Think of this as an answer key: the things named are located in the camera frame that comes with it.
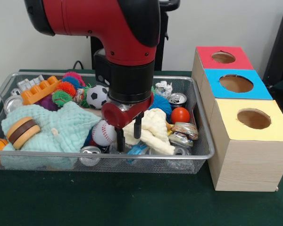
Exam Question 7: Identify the silver drink can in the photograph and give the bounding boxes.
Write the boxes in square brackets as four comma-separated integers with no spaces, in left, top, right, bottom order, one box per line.
[79,145,102,167]

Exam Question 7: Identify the red ball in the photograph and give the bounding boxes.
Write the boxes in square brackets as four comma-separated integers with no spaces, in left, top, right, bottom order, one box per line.
[171,107,191,125]

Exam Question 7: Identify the shallow mesh bin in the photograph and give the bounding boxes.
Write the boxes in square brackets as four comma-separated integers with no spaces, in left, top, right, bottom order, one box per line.
[0,72,216,174]

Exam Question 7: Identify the mint green cloth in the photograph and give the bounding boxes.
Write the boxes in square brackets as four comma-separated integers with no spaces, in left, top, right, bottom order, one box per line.
[1,101,102,170]

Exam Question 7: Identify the wooden box with three holes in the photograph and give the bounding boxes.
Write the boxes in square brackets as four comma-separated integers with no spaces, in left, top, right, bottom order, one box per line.
[191,46,283,193]

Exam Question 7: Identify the white baseball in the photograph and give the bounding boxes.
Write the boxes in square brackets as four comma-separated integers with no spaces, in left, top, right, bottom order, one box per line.
[92,120,117,145]

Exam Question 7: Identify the dark green table cloth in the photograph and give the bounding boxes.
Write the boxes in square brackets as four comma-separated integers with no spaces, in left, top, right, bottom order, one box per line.
[0,68,283,226]

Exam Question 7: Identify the small soccer ball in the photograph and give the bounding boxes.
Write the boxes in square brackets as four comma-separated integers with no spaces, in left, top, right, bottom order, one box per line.
[86,85,110,109]

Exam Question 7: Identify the toy hamburger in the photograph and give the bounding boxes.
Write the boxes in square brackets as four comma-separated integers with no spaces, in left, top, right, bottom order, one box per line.
[6,117,41,151]

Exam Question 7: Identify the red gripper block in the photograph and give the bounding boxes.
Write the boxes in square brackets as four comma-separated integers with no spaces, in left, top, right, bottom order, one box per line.
[101,92,155,153]

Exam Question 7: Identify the cream yellow cloth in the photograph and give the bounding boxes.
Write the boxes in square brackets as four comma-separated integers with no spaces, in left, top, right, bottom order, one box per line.
[122,108,175,155]

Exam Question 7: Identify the clear plastic bottle blue label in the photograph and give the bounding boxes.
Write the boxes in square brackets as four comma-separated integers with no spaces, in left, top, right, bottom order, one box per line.
[108,142,150,156]

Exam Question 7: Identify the orange toy brick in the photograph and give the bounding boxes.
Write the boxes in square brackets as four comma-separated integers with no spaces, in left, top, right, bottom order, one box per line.
[20,75,62,106]

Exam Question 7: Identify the crushed colourful can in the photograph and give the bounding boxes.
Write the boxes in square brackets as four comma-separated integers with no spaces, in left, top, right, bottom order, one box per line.
[167,121,199,148]

